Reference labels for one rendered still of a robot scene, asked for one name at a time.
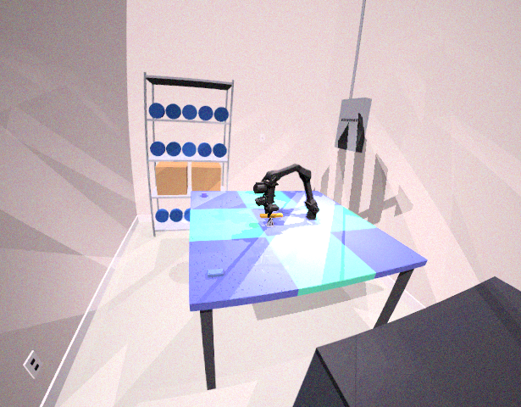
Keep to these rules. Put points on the yellow bar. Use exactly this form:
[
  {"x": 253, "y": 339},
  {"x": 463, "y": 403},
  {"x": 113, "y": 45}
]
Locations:
[{"x": 276, "y": 215}]

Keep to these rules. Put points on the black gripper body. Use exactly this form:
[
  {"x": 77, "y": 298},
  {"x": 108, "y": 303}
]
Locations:
[{"x": 271, "y": 205}]

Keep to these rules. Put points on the small blue rectangular block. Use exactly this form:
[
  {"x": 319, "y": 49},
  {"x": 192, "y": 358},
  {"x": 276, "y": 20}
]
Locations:
[{"x": 215, "y": 273}]

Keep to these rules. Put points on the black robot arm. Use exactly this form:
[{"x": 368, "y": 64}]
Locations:
[{"x": 274, "y": 175}]

